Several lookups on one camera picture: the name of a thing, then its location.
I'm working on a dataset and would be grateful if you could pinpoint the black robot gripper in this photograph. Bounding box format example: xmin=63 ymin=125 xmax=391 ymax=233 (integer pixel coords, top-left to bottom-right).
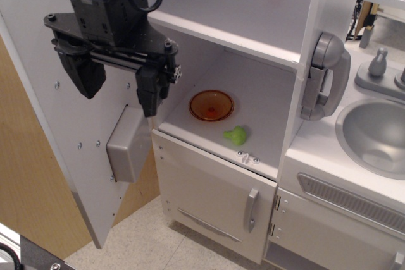
xmin=44 ymin=0 xmax=181 ymax=117

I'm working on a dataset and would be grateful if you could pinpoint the white toy fridge door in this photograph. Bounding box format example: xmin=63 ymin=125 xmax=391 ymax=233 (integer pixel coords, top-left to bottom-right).
xmin=1 ymin=0 xmax=159 ymax=248

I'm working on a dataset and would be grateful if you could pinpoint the grey ice dispenser box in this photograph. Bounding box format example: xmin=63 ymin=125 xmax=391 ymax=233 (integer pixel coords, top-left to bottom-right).
xmin=106 ymin=106 xmax=151 ymax=183

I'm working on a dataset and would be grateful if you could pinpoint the orange translucent plastic bowl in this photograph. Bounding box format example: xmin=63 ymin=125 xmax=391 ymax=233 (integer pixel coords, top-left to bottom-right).
xmin=189 ymin=90 xmax=235 ymax=122

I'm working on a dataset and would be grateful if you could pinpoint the green toy vegetable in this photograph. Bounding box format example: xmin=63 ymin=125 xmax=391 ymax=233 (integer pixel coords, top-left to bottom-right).
xmin=223 ymin=125 xmax=247 ymax=146

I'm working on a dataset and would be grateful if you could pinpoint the white lower freezer door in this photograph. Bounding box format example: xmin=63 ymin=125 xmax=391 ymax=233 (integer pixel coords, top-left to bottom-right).
xmin=151 ymin=130 xmax=277 ymax=264

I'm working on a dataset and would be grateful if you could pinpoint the white magnetic door catch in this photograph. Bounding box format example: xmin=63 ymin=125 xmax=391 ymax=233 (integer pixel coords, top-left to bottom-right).
xmin=237 ymin=151 xmax=260 ymax=164

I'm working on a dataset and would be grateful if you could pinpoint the white toy kitchen cabinet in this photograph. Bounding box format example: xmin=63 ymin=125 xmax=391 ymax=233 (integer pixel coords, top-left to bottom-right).
xmin=151 ymin=0 xmax=404 ymax=269

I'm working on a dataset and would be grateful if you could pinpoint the grey toy telephone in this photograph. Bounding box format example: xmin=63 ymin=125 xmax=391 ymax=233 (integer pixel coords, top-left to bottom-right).
xmin=301 ymin=32 xmax=351 ymax=121

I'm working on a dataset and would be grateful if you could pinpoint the white toy oven door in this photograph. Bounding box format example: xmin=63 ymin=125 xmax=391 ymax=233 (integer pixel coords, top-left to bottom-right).
xmin=266 ymin=188 xmax=404 ymax=269

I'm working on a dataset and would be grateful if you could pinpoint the grey toy faucet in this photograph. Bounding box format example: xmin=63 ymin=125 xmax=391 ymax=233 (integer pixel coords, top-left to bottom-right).
xmin=355 ymin=47 xmax=404 ymax=100

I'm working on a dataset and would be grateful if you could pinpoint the grey toy sink basin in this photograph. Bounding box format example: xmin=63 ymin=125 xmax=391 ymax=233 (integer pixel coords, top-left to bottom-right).
xmin=335 ymin=99 xmax=404 ymax=180

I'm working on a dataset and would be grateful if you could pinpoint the grey freezer door handle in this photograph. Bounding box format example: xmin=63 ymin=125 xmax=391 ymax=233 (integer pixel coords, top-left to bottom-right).
xmin=244 ymin=188 xmax=259 ymax=233

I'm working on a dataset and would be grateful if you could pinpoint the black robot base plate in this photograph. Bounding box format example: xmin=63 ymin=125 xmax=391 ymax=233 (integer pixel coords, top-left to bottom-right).
xmin=1 ymin=224 xmax=75 ymax=269

